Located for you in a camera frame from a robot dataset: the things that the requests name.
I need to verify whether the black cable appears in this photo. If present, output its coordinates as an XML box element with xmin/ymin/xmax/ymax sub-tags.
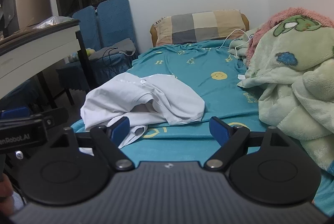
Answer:
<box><xmin>102</xmin><ymin>47</ymin><xmax>119</xmax><ymax>76</ymax></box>

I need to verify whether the clear plastic bag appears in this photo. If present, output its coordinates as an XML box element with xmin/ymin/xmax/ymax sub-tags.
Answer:
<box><xmin>33</xmin><ymin>16</ymin><xmax>75</xmax><ymax>29</ymax></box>

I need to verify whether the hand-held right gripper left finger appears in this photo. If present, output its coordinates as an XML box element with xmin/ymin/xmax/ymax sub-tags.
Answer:
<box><xmin>47</xmin><ymin>117</ymin><xmax>135</xmax><ymax>170</ymax></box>

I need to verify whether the person's left hand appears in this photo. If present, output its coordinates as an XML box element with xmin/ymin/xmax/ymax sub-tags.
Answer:
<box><xmin>0</xmin><ymin>179</ymin><xmax>14</xmax><ymax>208</ymax></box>

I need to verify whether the grey cloth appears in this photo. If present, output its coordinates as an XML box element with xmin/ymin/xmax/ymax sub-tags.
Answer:
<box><xmin>90</xmin><ymin>38</ymin><xmax>139</xmax><ymax>60</ymax></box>

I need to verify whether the blue covered chair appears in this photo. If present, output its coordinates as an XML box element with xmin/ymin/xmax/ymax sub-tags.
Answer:
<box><xmin>90</xmin><ymin>0</ymin><xmax>140</xmax><ymax>85</ymax></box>
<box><xmin>56</xmin><ymin>6</ymin><xmax>102</xmax><ymax>93</ymax></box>

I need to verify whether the white t-shirt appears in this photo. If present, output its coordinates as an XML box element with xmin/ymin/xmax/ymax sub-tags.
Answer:
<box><xmin>80</xmin><ymin>73</ymin><xmax>205</xmax><ymax>149</ymax></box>

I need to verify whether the plush toy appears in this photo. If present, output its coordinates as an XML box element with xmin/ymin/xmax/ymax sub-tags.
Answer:
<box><xmin>68</xmin><ymin>49</ymin><xmax>96</xmax><ymax>63</ymax></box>

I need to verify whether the green fleece blanket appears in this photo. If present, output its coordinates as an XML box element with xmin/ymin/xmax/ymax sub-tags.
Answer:
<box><xmin>229</xmin><ymin>15</ymin><xmax>334</xmax><ymax>175</ymax></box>

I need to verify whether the pink fleece blanket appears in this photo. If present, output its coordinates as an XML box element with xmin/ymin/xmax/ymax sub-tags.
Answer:
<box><xmin>247</xmin><ymin>7</ymin><xmax>334</xmax><ymax>65</ymax></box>

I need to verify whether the white desk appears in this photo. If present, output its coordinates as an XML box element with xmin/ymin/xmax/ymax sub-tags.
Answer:
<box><xmin>0</xmin><ymin>19</ymin><xmax>91</xmax><ymax>110</ymax></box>

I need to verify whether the brown pillow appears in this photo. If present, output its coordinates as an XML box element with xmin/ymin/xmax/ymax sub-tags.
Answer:
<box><xmin>150</xmin><ymin>13</ymin><xmax>250</xmax><ymax>48</ymax></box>

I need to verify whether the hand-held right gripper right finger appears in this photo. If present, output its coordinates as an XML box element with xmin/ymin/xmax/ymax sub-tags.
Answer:
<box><xmin>205</xmin><ymin>117</ymin><xmax>293</xmax><ymax>170</ymax></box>

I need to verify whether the white charging cable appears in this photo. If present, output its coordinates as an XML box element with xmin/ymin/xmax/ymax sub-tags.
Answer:
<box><xmin>216</xmin><ymin>29</ymin><xmax>255</xmax><ymax>60</ymax></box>

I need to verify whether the plaid pillow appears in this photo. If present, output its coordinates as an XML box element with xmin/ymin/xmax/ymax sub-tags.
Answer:
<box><xmin>154</xmin><ymin>9</ymin><xmax>247</xmax><ymax>46</ymax></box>

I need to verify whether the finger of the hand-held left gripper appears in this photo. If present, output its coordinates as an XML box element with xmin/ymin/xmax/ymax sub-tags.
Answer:
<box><xmin>0</xmin><ymin>107</ymin><xmax>69</xmax><ymax>128</ymax></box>

